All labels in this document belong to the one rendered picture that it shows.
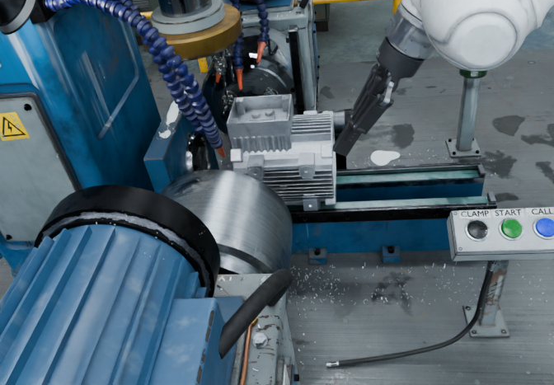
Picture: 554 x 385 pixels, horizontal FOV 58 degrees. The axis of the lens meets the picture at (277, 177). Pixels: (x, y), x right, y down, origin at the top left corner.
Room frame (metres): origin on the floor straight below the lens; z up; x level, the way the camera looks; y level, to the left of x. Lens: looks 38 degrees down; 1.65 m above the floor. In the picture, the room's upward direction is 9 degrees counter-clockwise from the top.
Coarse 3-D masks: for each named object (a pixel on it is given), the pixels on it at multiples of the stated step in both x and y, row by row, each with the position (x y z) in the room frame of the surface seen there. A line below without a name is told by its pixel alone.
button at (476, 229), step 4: (476, 220) 0.54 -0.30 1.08; (468, 224) 0.54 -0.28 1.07; (472, 224) 0.54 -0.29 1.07; (476, 224) 0.54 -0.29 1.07; (480, 224) 0.54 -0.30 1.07; (484, 224) 0.54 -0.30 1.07; (468, 228) 0.54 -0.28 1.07; (472, 228) 0.53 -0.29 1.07; (476, 228) 0.53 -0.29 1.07; (480, 228) 0.53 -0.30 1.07; (484, 228) 0.53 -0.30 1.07; (468, 232) 0.53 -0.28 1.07; (472, 232) 0.53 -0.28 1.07; (476, 232) 0.53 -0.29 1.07; (480, 232) 0.53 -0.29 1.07; (484, 232) 0.52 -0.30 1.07; (472, 236) 0.52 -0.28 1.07; (476, 236) 0.52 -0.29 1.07; (480, 236) 0.52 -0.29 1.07; (484, 236) 0.52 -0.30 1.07
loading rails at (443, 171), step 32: (352, 192) 0.87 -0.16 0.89; (384, 192) 0.86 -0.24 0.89; (416, 192) 0.84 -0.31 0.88; (448, 192) 0.83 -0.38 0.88; (480, 192) 0.82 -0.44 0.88; (320, 224) 0.78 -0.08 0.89; (352, 224) 0.77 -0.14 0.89; (384, 224) 0.76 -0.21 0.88; (416, 224) 0.75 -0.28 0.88; (320, 256) 0.75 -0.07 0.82; (384, 256) 0.73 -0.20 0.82
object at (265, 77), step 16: (256, 32) 1.21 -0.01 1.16; (272, 32) 1.22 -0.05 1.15; (256, 48) 1.12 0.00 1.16; (272, 48) 1.13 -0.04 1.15; (288, 48) 1.18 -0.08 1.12; (256, 64) 1.07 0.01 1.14; (272, 64) 1.08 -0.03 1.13; (288, 64) 1.10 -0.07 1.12; (208, 80) 1.10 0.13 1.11; (256, 80) 1.08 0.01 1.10; (272, 80) 1.07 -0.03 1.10; (288, 80) 1.07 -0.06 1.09; (208, 96) 1.11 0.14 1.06; (224, 96) 1.07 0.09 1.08; (240, 96) 1.09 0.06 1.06; (224, 112) 1.02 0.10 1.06; (224, 128) 1.10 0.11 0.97
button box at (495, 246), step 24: (456, 216) 0.56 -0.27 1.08; (480, 216) 0.55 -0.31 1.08; (504, 216) 0.55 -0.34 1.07; (528, 216) 0.54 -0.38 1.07; (552, 216) 0.53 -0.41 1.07; (456, 240) 0.53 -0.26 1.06; (480, 240) 0.52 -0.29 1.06; (504, 240) 0.51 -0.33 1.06; (528, 240) 0.51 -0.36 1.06; (552, 240) 0.50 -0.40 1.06
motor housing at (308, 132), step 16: (304, 128) 0.84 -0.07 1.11; (320, 128) 0.83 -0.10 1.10; (304, 144) 0.81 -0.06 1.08; (320, 144) 0.80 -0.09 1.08; (272, 160) 0.80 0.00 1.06; (288, 160) 0.79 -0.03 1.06; (320, 160) 0.78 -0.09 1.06; (272, 176) 0.78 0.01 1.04; (288, 176) 0.77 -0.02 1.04; (320, 176) 0.76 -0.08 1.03; (288, 192) 0.78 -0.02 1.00; (304, 192) 0.77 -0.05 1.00; (320, 192) 0.76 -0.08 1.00
